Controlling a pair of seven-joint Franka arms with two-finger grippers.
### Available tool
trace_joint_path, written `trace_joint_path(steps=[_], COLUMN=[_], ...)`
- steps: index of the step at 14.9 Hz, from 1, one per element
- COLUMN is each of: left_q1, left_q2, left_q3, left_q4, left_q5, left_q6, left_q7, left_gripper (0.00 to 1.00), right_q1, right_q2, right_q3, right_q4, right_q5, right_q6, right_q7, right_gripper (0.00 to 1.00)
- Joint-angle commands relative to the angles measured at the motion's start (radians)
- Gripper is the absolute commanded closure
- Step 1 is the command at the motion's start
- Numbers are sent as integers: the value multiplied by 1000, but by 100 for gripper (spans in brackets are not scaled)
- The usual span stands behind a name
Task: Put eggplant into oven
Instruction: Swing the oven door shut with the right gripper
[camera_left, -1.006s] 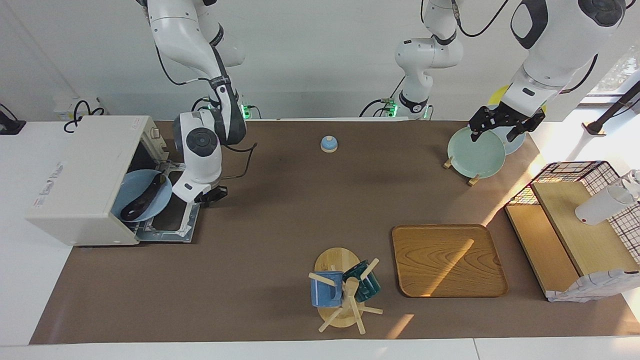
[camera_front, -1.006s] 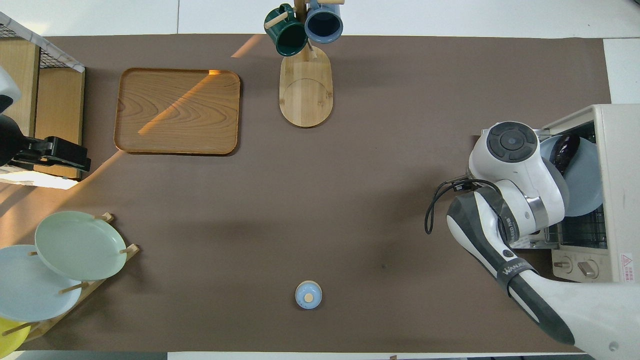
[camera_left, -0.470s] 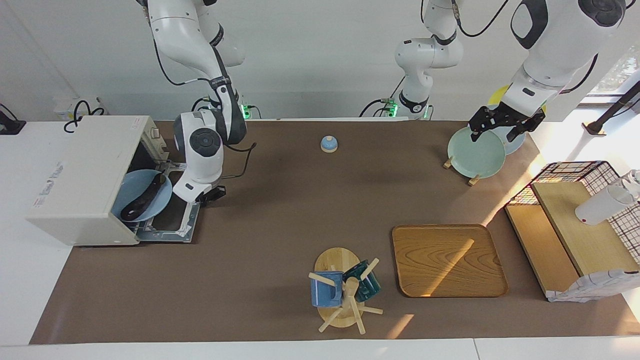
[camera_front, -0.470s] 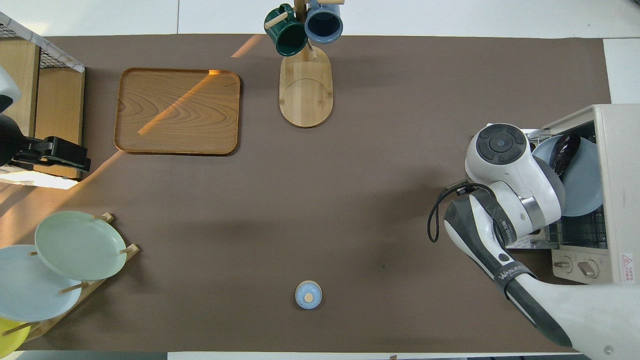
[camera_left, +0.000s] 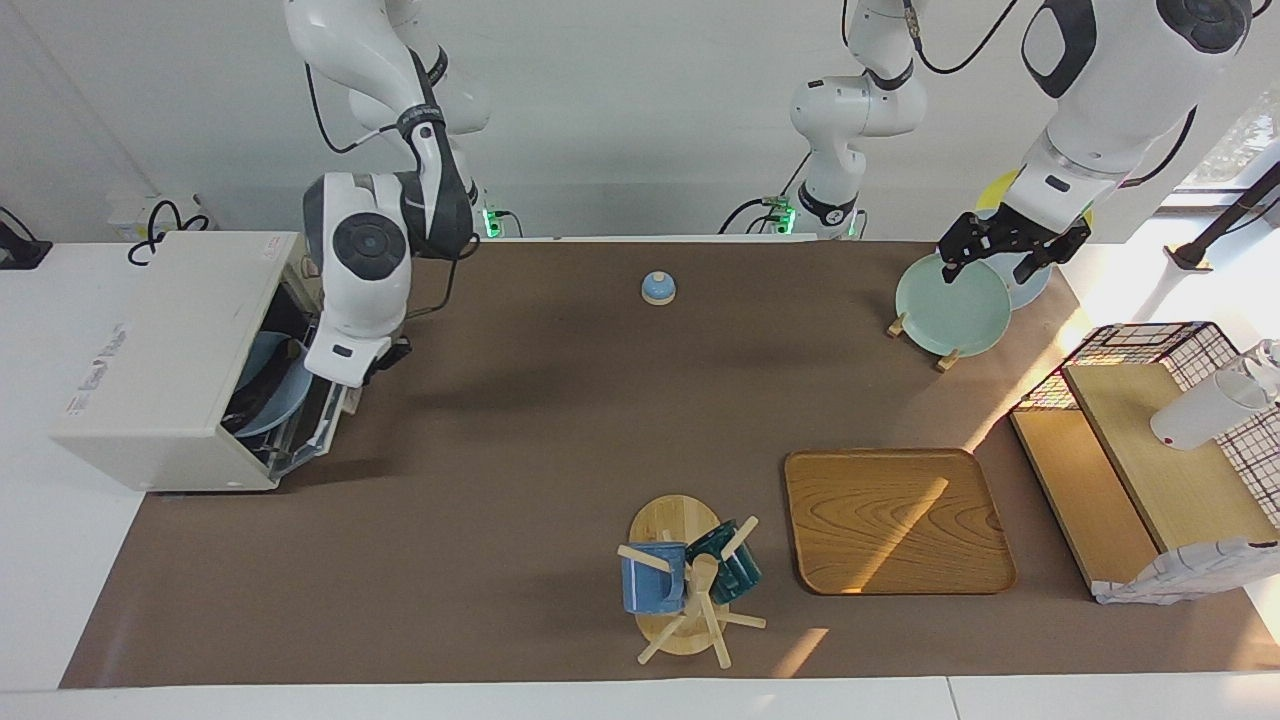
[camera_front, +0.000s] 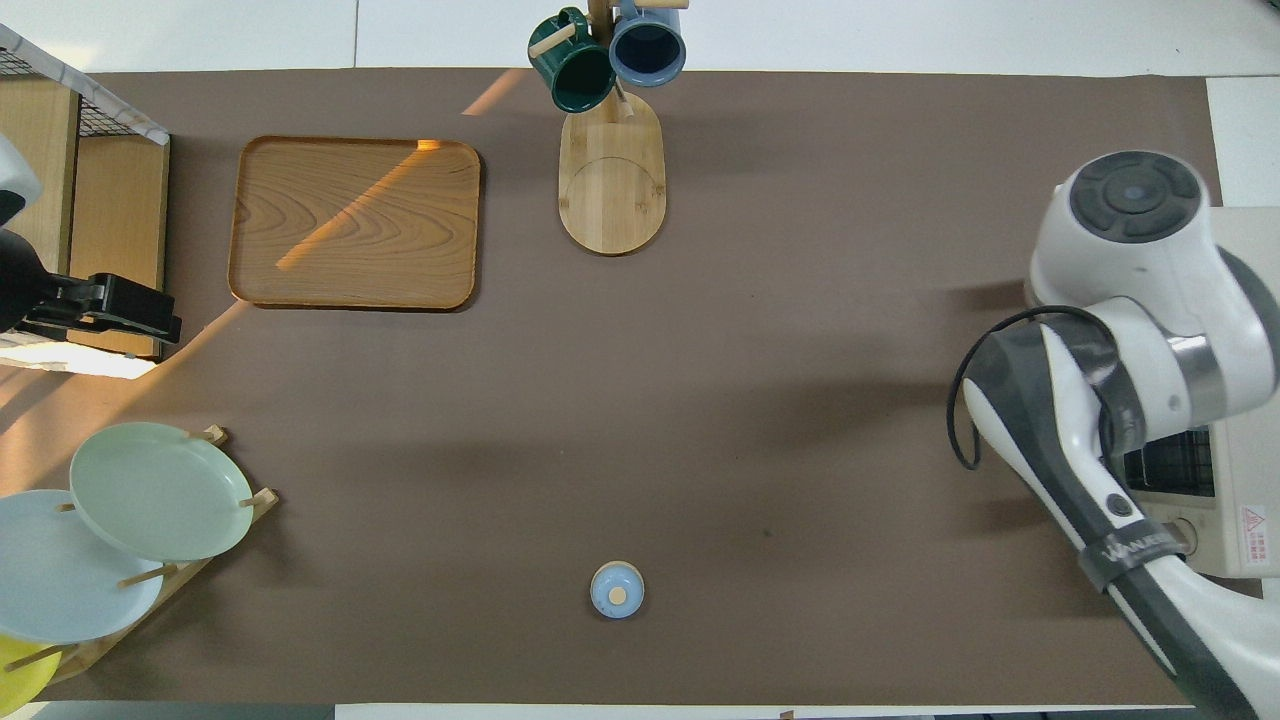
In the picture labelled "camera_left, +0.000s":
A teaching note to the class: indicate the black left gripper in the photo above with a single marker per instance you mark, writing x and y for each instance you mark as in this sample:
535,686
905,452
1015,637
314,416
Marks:
1010,238

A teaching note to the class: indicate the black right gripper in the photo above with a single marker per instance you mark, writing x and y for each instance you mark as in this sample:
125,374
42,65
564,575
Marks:
388,360

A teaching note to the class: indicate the glass oven door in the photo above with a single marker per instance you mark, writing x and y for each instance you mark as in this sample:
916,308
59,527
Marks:
325,435

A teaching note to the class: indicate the light blue ridged plate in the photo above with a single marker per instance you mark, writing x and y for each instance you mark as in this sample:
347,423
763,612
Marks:
270,400

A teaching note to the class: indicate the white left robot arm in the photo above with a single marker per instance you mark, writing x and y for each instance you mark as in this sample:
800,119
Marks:
1110,110

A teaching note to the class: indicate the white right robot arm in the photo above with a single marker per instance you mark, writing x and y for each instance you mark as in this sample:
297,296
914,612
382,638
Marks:
365,270

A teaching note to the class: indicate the beige toaster oven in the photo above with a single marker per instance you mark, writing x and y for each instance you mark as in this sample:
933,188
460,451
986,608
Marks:
170,350

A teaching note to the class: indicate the large pale blue plate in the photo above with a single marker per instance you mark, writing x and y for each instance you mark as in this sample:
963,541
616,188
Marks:
1035,290

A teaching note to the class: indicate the pale green plate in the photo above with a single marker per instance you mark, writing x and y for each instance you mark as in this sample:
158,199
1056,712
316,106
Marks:
950,315

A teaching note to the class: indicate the yellow plate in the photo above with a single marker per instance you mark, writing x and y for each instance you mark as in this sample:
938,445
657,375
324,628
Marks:
1000,190

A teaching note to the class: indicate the wooden plate rack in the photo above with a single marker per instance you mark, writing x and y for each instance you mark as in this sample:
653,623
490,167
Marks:
945,362

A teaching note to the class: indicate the brown table mat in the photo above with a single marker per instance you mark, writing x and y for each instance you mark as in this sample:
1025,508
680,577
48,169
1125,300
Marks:
500,450

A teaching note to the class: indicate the black pole stand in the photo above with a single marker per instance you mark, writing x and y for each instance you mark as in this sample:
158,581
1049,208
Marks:
1225,225

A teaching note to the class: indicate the white bottle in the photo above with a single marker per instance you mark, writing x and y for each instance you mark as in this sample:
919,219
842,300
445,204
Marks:
1200,415

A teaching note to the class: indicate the rectangular wooden tray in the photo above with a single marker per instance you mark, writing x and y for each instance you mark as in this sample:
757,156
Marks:
900,520

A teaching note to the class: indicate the wooden step shelf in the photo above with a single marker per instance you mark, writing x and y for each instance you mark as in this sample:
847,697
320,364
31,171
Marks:
1170,470

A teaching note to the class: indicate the wooden mug tree stand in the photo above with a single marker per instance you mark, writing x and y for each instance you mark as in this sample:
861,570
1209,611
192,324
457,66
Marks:
670,520

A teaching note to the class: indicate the blue mug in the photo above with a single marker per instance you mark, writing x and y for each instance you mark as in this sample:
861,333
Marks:
650,585

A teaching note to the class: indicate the white marbled cloth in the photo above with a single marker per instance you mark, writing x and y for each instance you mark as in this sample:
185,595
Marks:
1190,575

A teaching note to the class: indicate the black device on table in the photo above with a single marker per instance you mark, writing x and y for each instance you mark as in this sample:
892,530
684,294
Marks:
20,250

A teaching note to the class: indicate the dark green mug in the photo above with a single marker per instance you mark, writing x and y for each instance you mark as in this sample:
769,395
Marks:
735,570

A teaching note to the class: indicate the window with frame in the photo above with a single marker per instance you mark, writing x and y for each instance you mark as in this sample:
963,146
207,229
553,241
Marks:
1240,140

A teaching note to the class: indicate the white wall adapter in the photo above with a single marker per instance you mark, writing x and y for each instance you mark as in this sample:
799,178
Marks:
125,212

